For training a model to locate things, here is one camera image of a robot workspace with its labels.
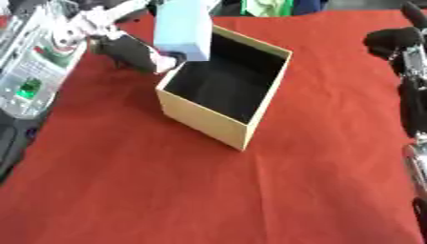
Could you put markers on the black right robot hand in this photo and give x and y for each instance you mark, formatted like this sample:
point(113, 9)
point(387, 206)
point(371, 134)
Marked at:
point(401, 44)

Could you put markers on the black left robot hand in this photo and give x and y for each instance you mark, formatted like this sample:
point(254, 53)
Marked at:
point(129, 52)

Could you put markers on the light blue rectangular block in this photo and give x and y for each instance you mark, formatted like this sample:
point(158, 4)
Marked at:
point(182, 28)

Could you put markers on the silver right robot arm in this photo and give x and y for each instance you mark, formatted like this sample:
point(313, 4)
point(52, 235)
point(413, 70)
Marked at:
point(418, 171)

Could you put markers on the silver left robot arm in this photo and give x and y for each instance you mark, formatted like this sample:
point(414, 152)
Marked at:
point(34, 66)

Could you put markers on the tan cardboard box black inside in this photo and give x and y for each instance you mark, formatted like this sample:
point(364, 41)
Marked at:
point(222, 85)

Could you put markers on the person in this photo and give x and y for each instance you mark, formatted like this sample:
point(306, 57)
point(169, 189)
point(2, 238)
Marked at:
point(272, 7)

